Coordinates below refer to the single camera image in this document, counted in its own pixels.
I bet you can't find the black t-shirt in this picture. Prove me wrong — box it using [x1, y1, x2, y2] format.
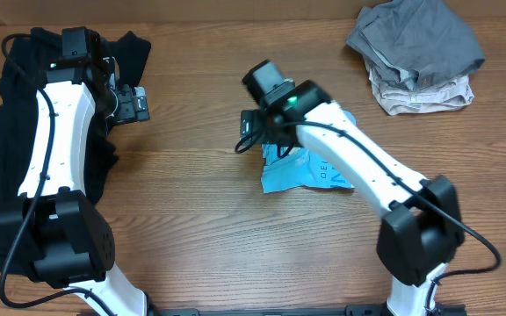
[0, 27, 152, 270]

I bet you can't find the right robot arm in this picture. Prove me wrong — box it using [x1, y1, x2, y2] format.
[235, 60, 466, 315]

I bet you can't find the folded beige garment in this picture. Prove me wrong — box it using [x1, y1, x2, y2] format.
[365, 60, 474, 116]

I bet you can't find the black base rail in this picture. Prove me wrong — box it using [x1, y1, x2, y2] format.
[147, 304, 393, 316]

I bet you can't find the folded grey garment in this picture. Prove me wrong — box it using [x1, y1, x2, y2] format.
[346, 0, 485, 90]

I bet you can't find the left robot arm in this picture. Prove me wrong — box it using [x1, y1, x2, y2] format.
[0, 26, 155, 315]

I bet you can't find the light blue t-shirt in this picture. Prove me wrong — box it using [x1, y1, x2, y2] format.
[260, 109, 358, 195]

